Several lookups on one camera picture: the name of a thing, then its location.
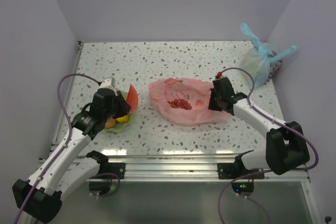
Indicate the left black base bracket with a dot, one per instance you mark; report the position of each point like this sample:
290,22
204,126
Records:
105,166

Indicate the green plastic plate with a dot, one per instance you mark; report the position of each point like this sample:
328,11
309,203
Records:
118,127

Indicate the red fruit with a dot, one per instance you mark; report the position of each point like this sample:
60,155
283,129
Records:
110,124

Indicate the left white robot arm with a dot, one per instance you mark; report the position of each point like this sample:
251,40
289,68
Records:
42,194

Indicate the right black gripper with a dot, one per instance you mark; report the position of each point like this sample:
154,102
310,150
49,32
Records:
211,106

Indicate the red grape bunch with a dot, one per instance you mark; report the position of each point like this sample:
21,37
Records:
180,104

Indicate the blue knotted plastic bag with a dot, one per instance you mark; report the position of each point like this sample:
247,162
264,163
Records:
263,60

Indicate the pink plastic bag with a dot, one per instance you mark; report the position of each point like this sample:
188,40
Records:
196,92

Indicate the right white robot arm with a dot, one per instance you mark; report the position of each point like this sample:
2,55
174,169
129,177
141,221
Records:
285,147

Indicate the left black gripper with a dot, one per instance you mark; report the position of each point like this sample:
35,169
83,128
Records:
124,109

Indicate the right black base bracket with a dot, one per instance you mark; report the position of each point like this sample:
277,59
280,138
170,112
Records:
233,170

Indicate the yellow bell pepper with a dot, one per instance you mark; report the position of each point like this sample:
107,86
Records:
123,119

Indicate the black base bracket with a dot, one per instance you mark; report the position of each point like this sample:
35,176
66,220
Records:
105,166
233,170

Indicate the aluminium mounting rail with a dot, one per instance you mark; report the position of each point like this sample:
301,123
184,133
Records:
165,160

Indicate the watermelon slice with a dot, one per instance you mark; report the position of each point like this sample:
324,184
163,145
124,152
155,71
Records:
132,98

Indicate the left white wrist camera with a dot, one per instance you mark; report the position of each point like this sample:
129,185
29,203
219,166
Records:
109,83

